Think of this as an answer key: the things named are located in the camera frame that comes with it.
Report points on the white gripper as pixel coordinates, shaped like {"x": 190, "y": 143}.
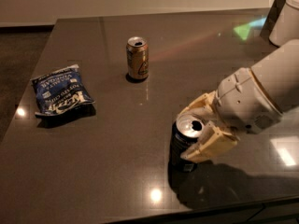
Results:
{"x": 246, "y": 102}

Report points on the dark blue pepsi can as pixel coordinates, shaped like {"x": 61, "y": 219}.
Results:
{"x": 185, "y": 132}

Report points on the orange soda can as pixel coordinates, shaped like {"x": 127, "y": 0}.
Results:
{"x": 137, "y": 51}

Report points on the white cylindrical container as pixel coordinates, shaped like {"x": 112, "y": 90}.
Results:
{"x": 286, "y": 27}

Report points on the dark box in corner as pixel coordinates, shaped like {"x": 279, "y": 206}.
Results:
{"x": 272, "y": 18}

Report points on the blue chip bag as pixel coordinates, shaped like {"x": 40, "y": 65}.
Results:
{"x": 60, "y": 91}

